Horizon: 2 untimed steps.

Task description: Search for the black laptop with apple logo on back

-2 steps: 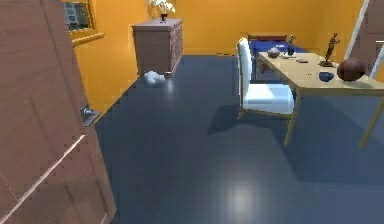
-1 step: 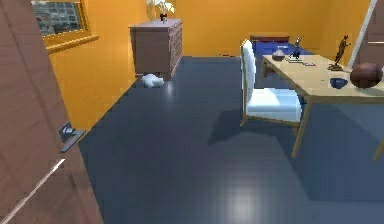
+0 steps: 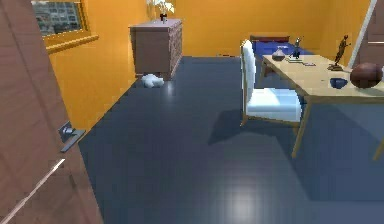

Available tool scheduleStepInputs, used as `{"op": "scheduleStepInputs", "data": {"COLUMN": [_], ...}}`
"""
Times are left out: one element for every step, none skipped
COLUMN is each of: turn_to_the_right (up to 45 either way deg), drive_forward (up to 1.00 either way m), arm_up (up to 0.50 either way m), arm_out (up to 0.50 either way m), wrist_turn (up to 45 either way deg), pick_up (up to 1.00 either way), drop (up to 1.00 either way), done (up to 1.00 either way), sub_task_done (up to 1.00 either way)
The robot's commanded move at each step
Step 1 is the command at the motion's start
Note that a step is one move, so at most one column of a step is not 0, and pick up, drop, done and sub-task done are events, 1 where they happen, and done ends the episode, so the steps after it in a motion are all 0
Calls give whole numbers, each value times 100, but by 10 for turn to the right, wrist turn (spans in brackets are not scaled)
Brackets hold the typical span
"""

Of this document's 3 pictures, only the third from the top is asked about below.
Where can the white crumpled cloth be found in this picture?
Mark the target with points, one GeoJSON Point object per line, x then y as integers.
{"type": "Point", "coordinates": [152, 81]}

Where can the brown chest of drawers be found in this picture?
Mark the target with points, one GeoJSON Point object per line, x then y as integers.
{"type": "Point", "coordinates": [156, 46]}

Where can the white cushioned wooden chair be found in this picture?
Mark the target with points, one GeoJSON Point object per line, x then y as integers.
{"type": "Point", "coordinates": [266, 96]}

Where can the grey round vase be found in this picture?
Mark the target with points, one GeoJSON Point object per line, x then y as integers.
{"type": "Point", "coordinates": [278, 55]}

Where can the bed with blue cover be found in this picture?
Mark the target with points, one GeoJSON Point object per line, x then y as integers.
{"type": "Point", "coordinates": [273, 46]}

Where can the white flowers in dark vase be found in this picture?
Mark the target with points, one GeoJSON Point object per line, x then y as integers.
{"type": "Point", "coordinates": [162, 9]}

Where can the small flat grey card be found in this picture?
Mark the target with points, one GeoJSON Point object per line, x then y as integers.
{"type": "Point", "coordinates": [309, 64]}

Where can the light wooden table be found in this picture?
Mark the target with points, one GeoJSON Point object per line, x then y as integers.
{"type": "Point", "coordinates": [320, 81]}

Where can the blue bowl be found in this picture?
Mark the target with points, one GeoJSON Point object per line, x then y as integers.
{"type": "Point", "coordinates": [338, 82]}

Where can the bronze figure statue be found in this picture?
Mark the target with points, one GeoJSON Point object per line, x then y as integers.
{"type": "Point", "coordinates": [340, 53]}

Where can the brown wooden room door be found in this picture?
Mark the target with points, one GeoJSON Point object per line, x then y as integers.
{"type": "Point", "coordinates": [30, 110]}

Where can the brown ball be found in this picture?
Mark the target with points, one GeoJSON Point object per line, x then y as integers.
{"type": "Point", "coordinates": [366, 75]}

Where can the window with yellow frame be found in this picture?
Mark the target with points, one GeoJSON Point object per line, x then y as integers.
{"type": "Point", "coordinates": [59, 20]}

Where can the brown door with white frame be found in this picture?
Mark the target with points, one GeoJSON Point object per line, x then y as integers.
{"type": "Point", "coordinates": [368, 33]}

